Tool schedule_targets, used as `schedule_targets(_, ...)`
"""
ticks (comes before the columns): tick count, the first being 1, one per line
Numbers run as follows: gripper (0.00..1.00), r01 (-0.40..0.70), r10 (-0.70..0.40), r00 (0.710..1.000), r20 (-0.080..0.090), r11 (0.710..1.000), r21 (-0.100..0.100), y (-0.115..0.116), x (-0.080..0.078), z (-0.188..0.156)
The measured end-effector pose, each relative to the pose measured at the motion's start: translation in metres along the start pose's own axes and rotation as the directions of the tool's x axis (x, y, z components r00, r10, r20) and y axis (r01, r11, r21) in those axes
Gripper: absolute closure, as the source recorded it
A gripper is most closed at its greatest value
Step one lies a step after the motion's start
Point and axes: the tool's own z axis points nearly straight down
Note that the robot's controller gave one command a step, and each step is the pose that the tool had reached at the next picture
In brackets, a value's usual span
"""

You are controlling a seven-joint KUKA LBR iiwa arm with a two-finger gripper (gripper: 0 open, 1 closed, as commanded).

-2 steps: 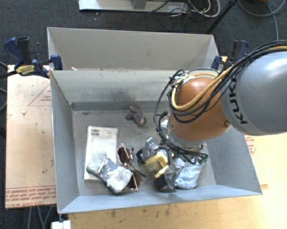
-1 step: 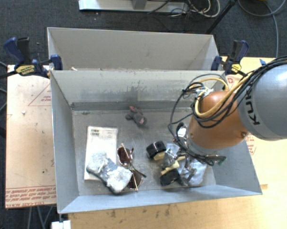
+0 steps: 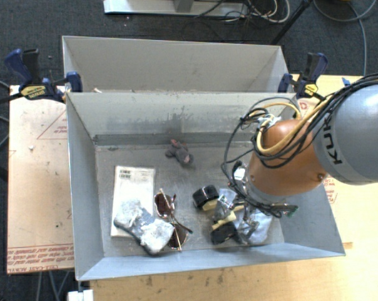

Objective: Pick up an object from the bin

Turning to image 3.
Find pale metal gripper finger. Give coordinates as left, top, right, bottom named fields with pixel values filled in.
left=239, top=214, right=261, bottom=235
left=213, top=196, right=240, bottom=219

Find white and grey cloth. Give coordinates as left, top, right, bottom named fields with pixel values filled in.
left=113, top=199, right=176, bottom=256

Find clear plastic bag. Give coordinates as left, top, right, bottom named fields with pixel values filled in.
left=219, top=188, right=273, bottom=246

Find brown cardboard board red print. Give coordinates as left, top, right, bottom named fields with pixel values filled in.
left=6, top=73, right=365, bottom=275

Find grey toy mouse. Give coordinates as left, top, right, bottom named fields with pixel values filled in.
left=165, top=139, right=195, bottom=168

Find black and cream headphones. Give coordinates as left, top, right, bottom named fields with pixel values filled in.
left=192, top=184, right=244, bottom=246

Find grey metal bin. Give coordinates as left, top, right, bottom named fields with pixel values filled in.
left=62, top=35, right=346, bottom=282

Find black cylinder on white bracket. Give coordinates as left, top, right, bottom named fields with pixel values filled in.
left=231, top=159, right=249, bottom=188

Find white paper booklet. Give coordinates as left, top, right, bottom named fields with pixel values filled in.
left=110, top=165, right=156, bottom=238

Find brown sunglasses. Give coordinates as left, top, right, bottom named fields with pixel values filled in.
left=153, top=188, right=193, bottom=252

